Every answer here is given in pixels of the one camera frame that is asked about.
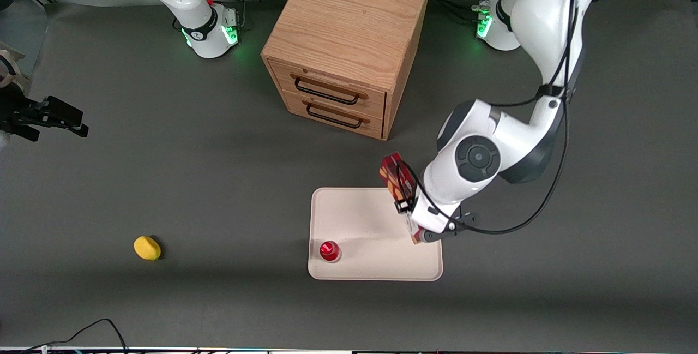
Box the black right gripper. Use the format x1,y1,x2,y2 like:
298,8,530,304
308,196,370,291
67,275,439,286
0,84,89,142

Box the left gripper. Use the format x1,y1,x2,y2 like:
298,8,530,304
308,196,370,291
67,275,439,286
395,195,460,235

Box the red cookie box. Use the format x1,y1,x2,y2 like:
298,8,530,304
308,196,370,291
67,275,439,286
380,152,424,244

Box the beige plastic tray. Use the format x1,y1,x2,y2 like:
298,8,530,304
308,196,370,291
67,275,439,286
308,187,443,281

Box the small red cup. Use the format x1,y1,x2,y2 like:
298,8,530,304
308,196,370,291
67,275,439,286
319,241,342,263

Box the wooden drawer front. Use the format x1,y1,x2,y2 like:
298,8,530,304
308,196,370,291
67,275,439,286
268,58,387,121
282,91,386,140

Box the yellow lemon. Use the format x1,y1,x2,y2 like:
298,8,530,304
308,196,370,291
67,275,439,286
134,236,162,261

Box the wooden two-drawer cabinet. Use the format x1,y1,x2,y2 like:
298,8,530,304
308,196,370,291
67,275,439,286
261,0,432,141

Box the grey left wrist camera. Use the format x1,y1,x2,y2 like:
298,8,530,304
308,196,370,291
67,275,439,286
419,208,479,244

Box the beige strap loop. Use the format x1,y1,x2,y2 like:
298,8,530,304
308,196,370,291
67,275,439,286
0,43,26,93

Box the black metal drawer handle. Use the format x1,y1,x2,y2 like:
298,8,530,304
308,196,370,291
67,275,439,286
306,102,364,129
294,76,361,106

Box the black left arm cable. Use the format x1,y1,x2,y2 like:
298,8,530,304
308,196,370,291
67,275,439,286
395,0,582,236

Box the thin black cable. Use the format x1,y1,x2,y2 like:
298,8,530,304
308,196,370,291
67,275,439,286
21,318,130,354

